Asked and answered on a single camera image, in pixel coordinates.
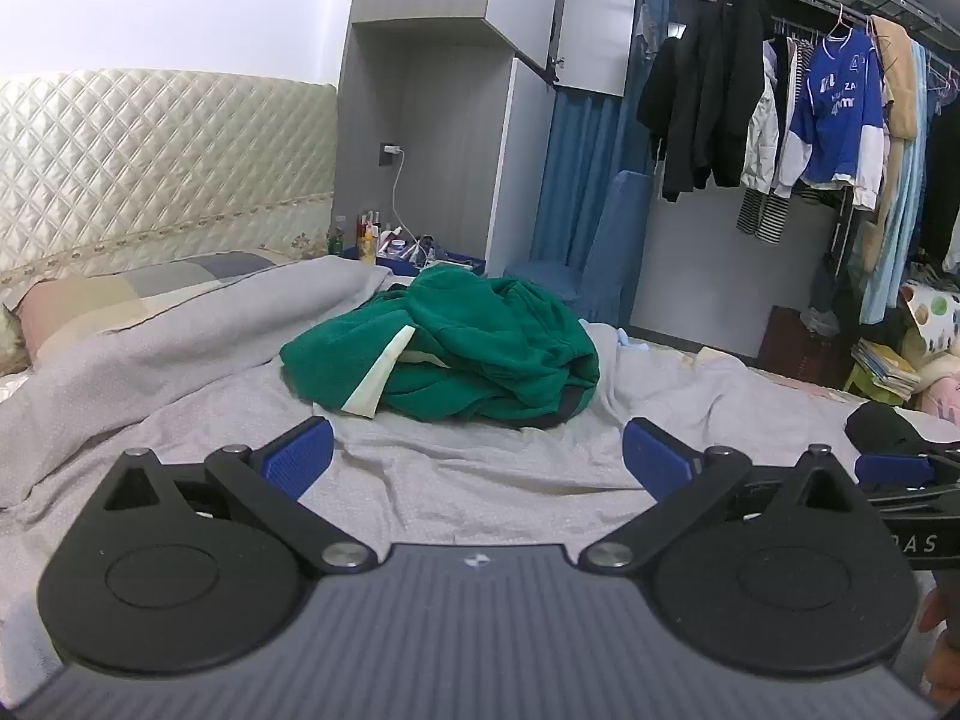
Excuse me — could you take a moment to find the brown box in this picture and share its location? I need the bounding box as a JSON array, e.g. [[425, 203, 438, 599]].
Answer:
[[759, 305, 860, 392]]

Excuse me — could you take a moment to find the white hanging jacket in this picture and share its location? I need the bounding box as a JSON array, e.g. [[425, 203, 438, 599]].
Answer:
[[739, 41, 800, 200]]

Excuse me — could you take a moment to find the cream soft cloth bundle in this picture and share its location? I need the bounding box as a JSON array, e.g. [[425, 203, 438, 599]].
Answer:
[[900, 328, 960, 422]]

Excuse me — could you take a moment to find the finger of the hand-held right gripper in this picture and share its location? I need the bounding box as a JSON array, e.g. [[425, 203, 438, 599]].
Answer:
[[855, 447, 960, 496]]

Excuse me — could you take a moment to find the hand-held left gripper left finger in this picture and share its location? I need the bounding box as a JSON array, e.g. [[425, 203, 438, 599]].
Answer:
[[97, 416, 376, 576]]

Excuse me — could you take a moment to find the striped hanging shirt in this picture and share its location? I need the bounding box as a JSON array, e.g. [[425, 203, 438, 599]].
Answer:
[[735, 36, 820, 242]]

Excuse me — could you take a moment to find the blue curtain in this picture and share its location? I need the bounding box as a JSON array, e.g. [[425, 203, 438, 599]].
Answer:
[[529, 0, 677, 316]]

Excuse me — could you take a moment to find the beige hanging garment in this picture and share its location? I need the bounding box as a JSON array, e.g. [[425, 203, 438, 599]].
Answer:
[[859, 15, 920, 272]]

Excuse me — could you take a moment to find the black hanging jacket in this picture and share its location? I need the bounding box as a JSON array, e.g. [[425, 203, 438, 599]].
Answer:
[[636, 0, 773, 203]]

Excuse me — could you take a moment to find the light blue hanging garment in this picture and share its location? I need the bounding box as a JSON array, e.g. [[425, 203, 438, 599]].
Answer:
[[859, 41, 932, 327]]

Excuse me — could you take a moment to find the polka dot bag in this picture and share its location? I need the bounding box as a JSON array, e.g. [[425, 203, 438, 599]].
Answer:
[[900, 281, 960, 355]]

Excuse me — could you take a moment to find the person's right hand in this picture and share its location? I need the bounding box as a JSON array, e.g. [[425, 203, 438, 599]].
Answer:
[[919, 589, 960, 692]]

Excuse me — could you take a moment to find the grey wall cabinet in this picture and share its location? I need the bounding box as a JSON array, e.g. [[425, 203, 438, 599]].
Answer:
[[330, 0, 643, 280]]

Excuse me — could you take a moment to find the green sweatshirt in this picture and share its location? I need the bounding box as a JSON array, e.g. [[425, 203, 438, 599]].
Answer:
[[279, 264, 602, 430]]

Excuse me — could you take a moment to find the blue and white jersey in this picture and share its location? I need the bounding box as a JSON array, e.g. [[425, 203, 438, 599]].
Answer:
[[780, 28, 887, 211]]

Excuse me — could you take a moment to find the black garment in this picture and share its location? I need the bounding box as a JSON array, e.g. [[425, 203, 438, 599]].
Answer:
[[845, 400, 960, 460]]

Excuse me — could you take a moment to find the pastel patchwork pillow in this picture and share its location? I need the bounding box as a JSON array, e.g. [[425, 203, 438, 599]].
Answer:
[[4, 253, 280, 361]]

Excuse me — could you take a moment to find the row of cosmetic bottles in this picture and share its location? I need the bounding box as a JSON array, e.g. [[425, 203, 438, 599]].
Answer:
[[326, 208, 407, 265]]

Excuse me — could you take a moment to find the floral cream pillow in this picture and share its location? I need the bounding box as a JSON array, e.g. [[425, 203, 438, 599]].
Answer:
[[0, 306, 40, 377]]

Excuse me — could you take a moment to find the dark hanging garment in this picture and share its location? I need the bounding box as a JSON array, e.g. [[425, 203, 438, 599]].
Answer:
[[919, 52, 960, 275]]

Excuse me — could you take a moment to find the blue covered chair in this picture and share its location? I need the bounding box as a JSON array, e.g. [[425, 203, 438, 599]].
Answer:
[[504, 169, 652, 328]]

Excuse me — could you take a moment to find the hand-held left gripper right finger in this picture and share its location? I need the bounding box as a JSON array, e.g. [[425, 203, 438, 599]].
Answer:
[[581, 418, 863, 576]]

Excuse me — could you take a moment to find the grey duvet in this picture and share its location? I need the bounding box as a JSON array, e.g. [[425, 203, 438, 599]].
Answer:
[[0, 255, 960, 698]]

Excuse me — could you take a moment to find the stack of books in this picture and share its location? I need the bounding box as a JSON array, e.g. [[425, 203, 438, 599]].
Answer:
[[847, 337, 923, 403]]

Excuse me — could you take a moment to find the blue bedside table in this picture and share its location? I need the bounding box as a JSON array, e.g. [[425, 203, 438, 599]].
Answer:
[[373, 238, 487, 277]]

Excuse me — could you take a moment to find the cream quilted headboard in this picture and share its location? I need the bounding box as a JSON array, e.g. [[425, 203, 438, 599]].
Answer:
[[0, 69, 338, 293]]

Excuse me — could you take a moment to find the white charging cable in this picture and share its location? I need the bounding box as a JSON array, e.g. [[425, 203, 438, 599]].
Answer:
[[388, 148, 437, 257]]

